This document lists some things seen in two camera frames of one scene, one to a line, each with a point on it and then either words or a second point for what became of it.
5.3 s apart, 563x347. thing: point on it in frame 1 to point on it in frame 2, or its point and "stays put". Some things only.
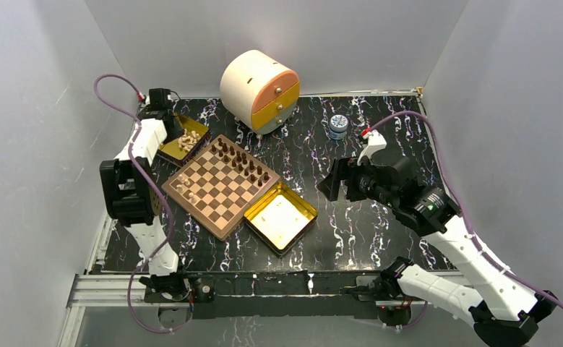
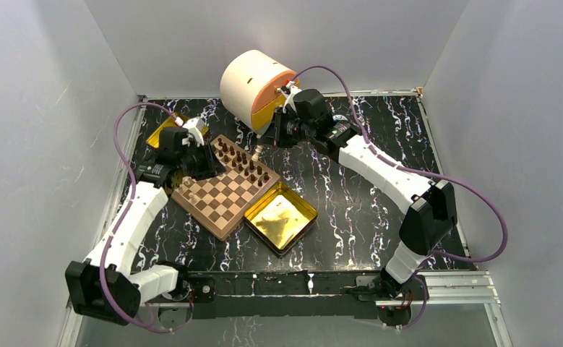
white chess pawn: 192,197 stays put
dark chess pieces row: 238,159 stays put
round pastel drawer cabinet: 260,90 stays put
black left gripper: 177,134 to 212,165
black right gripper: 344,168 to 279,119
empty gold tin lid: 280,218 stays put
